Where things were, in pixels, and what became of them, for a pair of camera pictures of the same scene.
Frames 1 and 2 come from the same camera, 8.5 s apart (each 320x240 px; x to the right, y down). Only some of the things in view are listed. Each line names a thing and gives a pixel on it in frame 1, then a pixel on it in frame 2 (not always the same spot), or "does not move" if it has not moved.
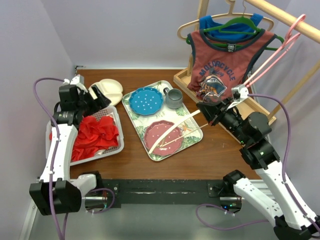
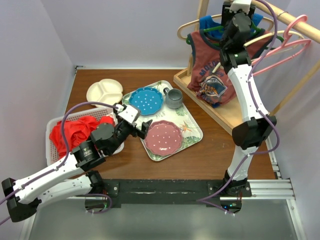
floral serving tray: [162, 120] does not move
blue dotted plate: [146, 101] does not move
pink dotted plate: [171, 145] does not move
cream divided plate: [112, 89] does not move
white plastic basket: [110, 111] does not move
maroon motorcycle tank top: [217, 73] does not move
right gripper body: [223, 111] -> [226, 15]
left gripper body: [86, 104] -> [133, 130]
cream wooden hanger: [173, 124] -> [253, 40]
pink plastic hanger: [288, 41] -> [284, 45]
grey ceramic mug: [173, 97] does not move
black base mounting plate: [121, 191] does not move
